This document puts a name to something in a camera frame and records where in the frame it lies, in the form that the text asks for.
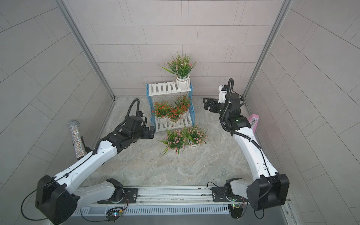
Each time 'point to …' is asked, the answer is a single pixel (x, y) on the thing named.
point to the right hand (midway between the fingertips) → (208, 98)
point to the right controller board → (236, 210)
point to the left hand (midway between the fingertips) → (151, 128)
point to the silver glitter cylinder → (74, 126)
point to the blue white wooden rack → (168, 91)
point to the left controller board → (114, 213)
